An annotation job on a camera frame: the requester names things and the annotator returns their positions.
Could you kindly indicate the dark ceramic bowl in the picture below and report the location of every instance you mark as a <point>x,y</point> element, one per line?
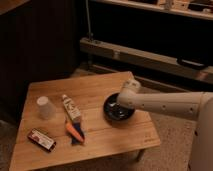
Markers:
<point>114,111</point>

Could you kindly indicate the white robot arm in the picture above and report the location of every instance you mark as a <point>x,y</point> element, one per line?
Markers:
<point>197,104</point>

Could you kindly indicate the white tube with label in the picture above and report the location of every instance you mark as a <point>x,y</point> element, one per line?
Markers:
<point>71,109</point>

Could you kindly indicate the metal vertical pole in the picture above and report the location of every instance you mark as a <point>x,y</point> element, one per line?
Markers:
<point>90,34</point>

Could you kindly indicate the wooden low table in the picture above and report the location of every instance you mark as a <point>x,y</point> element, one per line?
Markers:
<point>101,137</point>

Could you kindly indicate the red and black box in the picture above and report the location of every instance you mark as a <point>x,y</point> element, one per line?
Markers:
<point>41,140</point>

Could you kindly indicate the long beige case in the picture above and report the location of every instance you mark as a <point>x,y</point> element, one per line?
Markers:
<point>178,67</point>

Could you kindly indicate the wooden shelf with items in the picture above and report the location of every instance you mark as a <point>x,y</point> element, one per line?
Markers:
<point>176,7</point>

